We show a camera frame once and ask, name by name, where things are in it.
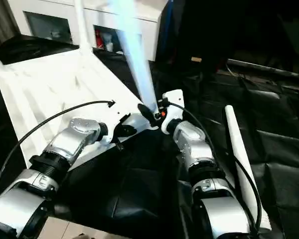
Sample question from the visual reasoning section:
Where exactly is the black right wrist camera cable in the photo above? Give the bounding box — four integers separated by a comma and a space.
167, 101, 263, 233

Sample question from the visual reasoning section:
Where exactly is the long dark metal rod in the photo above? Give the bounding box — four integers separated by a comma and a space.
226, 58, 299, 82

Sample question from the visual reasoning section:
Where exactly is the grey curtain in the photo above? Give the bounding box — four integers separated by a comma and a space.
0, 0, 20, 50

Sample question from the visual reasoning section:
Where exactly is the black left wrist camera cable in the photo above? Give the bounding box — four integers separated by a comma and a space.
0, 99, 116, 201

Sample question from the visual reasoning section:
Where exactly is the white cabinet with glass doors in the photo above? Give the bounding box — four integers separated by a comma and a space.
8, 0, 163, 62

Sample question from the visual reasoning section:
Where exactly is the white plastic table top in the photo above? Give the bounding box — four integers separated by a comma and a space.
0, 47, 160, 172

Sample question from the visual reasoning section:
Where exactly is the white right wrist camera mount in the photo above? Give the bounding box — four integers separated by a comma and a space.
160, 89, 185, 135

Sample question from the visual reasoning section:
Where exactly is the black table mat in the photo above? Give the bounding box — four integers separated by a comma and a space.
0, 34, 299, 239

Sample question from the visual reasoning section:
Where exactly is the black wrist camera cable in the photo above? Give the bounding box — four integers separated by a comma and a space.
167, 101, 263, 233
0, 99, 116, 201

